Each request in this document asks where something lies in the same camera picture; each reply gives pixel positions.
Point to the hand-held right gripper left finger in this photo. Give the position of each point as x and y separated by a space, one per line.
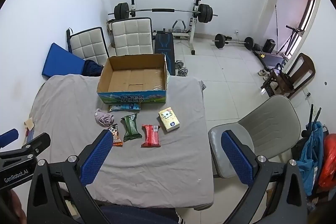
97 158

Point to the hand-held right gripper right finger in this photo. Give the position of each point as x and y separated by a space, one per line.
237 158

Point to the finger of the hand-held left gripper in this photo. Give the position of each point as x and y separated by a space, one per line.
8 137
36 144

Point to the orange snack packet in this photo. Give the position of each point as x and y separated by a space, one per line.
117 138

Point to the pink purple soft cloth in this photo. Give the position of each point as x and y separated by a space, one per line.
103 119

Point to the green snack packet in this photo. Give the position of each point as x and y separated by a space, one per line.
131 128

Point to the blue wet wipes packet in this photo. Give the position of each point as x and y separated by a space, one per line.
123 107

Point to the red snack packet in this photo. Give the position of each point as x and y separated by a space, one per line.
151 136

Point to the yellow tissue pack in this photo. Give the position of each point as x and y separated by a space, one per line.
169 119

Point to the cardboard box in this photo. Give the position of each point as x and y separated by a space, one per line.
131 77

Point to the person's left forearm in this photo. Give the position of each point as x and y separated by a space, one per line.
17 208

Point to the beige paper scrap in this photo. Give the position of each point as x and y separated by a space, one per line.
29 123

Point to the grey office chair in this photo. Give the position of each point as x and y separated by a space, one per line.
267 124

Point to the grey table cloth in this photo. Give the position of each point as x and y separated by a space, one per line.
157 174

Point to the person's dark trouser leg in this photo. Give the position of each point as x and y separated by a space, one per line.
141 216

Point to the blue bag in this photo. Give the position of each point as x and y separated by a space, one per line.
312 155

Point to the black thin poles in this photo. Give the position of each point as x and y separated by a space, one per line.
312 116

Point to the blue foam mat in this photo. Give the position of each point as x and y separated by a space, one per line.
60 61

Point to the white shoes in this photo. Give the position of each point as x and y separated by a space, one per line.
263 74

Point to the dark blue garment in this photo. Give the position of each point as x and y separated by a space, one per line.
92 69

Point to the red plastic bag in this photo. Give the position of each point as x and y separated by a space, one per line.
329 161

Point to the chrome dumbbell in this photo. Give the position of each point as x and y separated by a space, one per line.
182 72
180 64

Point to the black treadmill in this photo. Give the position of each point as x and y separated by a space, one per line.
273 58

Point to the black pole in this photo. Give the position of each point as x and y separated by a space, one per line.
68 40

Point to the white padded chair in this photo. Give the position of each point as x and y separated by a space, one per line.
86 45
131 37

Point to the dark wooden chair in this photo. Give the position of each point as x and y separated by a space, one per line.
304 69

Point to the short barbell with black plates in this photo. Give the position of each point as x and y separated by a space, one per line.
236 42

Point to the black speaker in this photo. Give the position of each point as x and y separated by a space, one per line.
269 46

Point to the white bench press rack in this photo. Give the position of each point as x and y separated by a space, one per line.
193 37

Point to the black weight bench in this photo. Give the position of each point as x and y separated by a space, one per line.
164 48

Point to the black exercise stand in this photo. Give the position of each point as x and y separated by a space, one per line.
292 37

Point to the grey exercise machine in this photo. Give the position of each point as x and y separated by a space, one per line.
178 27

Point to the long barbell with black plates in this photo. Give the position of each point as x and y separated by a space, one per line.
162 10

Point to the window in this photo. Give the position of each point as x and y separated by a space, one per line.
309 11

